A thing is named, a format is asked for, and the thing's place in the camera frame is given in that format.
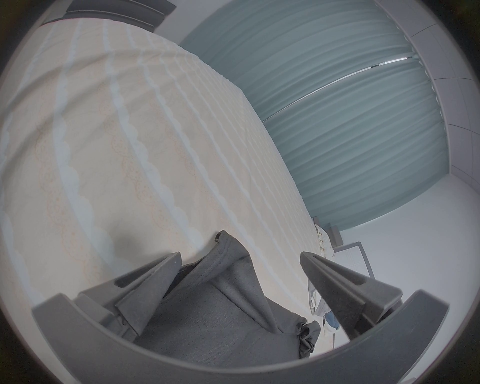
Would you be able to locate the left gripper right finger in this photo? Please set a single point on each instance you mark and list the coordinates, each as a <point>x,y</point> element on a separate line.
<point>345,300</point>

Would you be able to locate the blue-green curtain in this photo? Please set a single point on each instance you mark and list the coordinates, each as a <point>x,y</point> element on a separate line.
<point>367,142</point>
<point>285,48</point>

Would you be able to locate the pile of clothes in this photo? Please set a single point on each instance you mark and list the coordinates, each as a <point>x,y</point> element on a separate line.
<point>318,303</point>

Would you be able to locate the bed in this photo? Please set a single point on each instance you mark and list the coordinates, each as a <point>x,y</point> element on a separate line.
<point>131,150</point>

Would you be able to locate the white printed pillow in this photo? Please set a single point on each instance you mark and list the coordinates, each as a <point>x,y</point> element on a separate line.
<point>324,243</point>

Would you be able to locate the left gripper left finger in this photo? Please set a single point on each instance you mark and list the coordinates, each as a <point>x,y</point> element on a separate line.
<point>146,303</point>

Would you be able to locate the grey bedside table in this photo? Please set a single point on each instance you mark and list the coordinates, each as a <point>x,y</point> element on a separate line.
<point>333,230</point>

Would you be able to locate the black chest of drawers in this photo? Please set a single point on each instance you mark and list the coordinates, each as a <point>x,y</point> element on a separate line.
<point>120,9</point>

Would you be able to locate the black T-shirt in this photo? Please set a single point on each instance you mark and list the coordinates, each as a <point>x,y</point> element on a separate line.
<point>217,315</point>

